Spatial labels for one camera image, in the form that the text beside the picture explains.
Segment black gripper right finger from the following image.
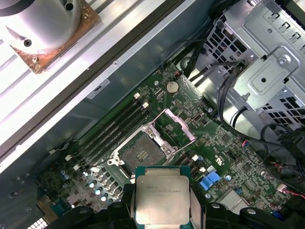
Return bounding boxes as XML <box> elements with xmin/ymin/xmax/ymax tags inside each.
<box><xmin>190</xmin><ymin>185</ymin><xmax>296</xmax><ymax>229</ymax></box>

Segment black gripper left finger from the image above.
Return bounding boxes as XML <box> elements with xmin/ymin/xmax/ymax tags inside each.
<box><xmin>68</xmin><ymin>183</ymin><xmax>137</xmax><ymax>229</ymax></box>

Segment silver CPU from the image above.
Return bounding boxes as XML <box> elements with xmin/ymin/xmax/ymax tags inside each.
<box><xmin>134</xmin><ymin>165</ymin><xmax>191</xmax><ymax>226</ymax></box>

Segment metal socket cover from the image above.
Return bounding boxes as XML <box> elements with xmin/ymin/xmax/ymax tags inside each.
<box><xmin>145</xmin><ymin>108</ymin><xmax>194</xmax><ymax>152</ymax></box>

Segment CPU socket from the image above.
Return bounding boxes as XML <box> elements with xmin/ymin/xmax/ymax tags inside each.
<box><xmin>107</xmin><ymin>126</ymin><xmax>178</xmax><ymax>177</ymax></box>

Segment black RAM slot white clips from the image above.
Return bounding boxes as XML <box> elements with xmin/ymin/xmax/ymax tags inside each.
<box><xmin>66</xmin><ymin>94</ymin><xmax>141</xmax><ymax>161</ymax></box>
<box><xmin>73</xmin><ymin>102</ymin><xmax>150</xmax><ymax>170</ymax></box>

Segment silver chipset heat sink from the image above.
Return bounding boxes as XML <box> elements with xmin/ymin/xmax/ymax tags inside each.
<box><xmin>220</xmin><ymin>189</ymin><xmax>250</xmax><ymax>212</ymax></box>

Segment blue plastic connector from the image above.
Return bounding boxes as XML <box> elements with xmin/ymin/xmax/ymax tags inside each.
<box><xmin>201</xmin><ymin>170</ymin><xmax>219</xmax><ymax>191</ymax></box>

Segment green motherboard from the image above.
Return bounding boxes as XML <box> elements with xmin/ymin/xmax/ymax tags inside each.
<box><xmin>35</xmin><ymin>63</ymin><xmax>295</xmax><ymax>229</ymax></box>

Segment black PC case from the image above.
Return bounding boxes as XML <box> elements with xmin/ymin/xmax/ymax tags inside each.
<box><xmin>0</xmin><ymin>0</ymin><xmax>305</xmax><ymax>229</ymax></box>

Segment silver coin battery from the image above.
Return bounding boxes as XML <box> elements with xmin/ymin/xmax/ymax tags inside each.
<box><xmin>166</xmin><ymin>82</ymin><xmax>179</xmax><ymax>94</ymax></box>

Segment silver drive cage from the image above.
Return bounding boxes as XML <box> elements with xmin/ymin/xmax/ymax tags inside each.
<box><xmin>200</xmin><ymin>0</ymin><xmax>305</xmax><ymax>125</ymax></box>

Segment black cable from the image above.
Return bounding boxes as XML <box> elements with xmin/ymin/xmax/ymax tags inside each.
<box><xmin>188</xmin><ymin>35</ymin><xmax>244</xmax><ymax>82</ymax></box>
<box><xmin>218</xmin><ymin>66</ymin><xmax>241</xmax><ymax>141</ymax></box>

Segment square brown base plate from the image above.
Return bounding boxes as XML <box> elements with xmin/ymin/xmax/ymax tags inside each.
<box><xmin>11</xmin><ymin>0</ymin><xmax>103</xmax><ymax>75</ymax></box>

